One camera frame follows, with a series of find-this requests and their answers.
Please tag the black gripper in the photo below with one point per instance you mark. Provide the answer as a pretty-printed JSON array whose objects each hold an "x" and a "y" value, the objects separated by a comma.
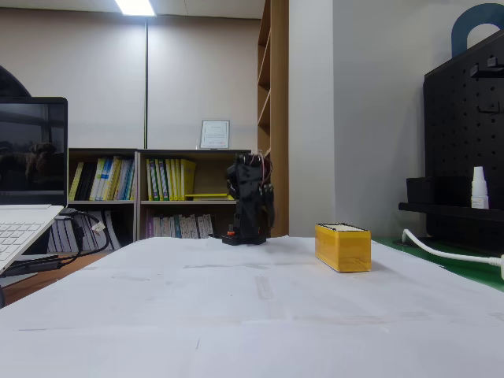
[{"x": 268, "y": 195}]

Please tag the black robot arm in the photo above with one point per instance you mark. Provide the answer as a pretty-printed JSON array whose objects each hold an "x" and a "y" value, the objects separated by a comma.
[{"x": 246, "y": 177}]

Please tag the yellow rectangular box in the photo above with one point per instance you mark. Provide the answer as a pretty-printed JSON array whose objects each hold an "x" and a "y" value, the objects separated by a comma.
[{"x": 344, "y": 248}]

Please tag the black clamp with orange knob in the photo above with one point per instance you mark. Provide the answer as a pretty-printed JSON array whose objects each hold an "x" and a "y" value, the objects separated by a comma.
[{"x": 230, "y": 238}]

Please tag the flat yellow binder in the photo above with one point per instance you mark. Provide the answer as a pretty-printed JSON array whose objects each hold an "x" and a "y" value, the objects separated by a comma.
[{"x": 206, "y": 195}]

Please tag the low grey bookshelf with binders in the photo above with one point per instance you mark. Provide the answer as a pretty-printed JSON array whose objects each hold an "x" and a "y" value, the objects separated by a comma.
[{"x": 204, "y": 177}]

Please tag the framed white certificate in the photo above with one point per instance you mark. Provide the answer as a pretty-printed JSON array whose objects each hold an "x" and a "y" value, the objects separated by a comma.
[{"x": 215, "y": 134}]

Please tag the row of white patterned books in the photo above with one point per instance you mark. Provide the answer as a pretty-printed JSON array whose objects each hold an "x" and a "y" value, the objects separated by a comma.
[{"x": 181, "y": 226}]

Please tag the row of yellow binders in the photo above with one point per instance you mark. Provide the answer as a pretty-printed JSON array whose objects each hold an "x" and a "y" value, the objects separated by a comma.
[{"x": 170, "y": 179}]

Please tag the tall wooden bookshelf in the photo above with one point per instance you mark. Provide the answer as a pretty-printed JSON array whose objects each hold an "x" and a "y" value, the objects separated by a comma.
[{"x": 273, "y": 98}]

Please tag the white paper table cover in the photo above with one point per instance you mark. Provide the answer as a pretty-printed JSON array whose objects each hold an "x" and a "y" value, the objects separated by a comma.
[{"x": 236, "y": 315}]

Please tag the black cup holder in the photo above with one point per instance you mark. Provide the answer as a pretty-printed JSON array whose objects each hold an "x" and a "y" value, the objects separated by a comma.
[{"x": 419, "y": 191}]

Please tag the low grey bookshelf with mixed books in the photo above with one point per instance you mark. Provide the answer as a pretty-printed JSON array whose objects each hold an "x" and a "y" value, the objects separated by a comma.
[{"x": 102, "y": 204}]

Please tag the row of mixed coloured books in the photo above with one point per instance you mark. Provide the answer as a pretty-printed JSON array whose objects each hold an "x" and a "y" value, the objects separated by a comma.
[{"x": 103, "y": 179}]

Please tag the black pegboard shelf tray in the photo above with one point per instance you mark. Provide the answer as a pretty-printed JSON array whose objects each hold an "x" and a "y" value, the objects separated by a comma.
[{"x": 449, "y": 209}]

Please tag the green desk mat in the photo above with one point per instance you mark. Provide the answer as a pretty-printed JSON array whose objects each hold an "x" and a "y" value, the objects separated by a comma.
[{"x": 453, "y": 267}]

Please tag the row of white book spines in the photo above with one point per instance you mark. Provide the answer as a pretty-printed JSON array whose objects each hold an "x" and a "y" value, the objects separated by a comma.
[{"x": 75, "y": 236}]

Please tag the black pegboard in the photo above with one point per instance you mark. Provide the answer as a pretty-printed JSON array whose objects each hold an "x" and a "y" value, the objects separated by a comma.
[{"x": 460, "y": 149}]

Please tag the small white bottle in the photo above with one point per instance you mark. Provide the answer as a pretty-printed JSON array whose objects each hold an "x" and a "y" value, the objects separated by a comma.
[{"x": 479, "y": 191}]

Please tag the ceiling light panel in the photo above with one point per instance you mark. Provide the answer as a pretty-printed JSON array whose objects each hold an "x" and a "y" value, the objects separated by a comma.
[{"x": 134, "y": 7}]

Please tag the white power strip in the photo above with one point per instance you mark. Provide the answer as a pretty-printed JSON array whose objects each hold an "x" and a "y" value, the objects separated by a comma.
[{"x": 502, "y": 267}]

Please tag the white laptop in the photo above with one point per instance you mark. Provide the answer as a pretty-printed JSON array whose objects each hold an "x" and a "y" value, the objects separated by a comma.
[{"x": 27, "y": 165}]

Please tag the black pegboard hook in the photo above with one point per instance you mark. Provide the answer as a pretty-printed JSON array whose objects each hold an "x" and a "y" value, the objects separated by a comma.
[{"x": 486, "y": 70}]

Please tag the dark blue arch shape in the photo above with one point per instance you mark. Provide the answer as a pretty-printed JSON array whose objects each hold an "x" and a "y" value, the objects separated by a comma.
[{"x": 460, "y": 31}]

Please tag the dark haired person head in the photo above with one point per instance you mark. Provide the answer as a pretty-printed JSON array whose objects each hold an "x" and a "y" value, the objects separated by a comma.
[{"x": 12, "y": 84}]

